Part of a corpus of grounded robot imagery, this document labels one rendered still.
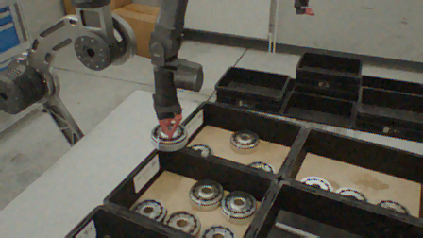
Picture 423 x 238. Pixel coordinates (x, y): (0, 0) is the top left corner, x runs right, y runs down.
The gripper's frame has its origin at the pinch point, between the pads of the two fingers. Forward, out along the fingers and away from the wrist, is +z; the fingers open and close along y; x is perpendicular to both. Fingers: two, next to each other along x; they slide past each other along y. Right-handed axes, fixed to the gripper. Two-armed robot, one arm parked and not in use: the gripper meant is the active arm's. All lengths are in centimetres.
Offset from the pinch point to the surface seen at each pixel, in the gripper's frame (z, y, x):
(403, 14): 52, 195, -252
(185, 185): 22.3, -0.5, -4.1
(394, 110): 56, 62, -140
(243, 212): 19.0, -19.1, -16.5
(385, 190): 21, -21, -63
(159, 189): 22.4, 0.2, 4.2
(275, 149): 22.0, 8.4, -38.8
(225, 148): 22.2, 14.0, -21.9
